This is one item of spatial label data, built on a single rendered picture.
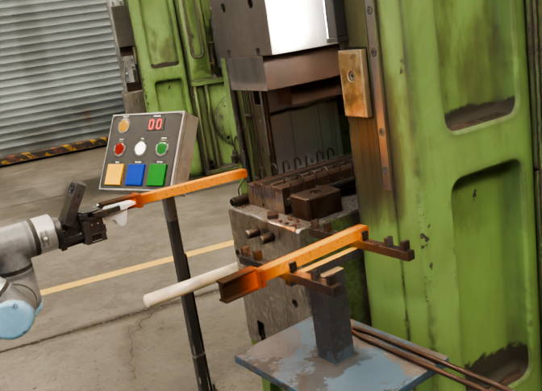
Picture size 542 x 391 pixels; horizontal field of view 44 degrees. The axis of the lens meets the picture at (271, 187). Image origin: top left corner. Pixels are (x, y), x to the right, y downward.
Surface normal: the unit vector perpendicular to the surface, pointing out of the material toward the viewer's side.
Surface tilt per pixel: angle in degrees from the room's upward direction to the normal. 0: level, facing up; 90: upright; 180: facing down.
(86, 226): 90
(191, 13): 90
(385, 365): 0
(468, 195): 90
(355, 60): 90
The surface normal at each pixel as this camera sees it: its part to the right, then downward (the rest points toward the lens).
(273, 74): 0.54, 0.14
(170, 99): 0.25, 0.21
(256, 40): -0.83, 0.25
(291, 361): -0.14, -0.96
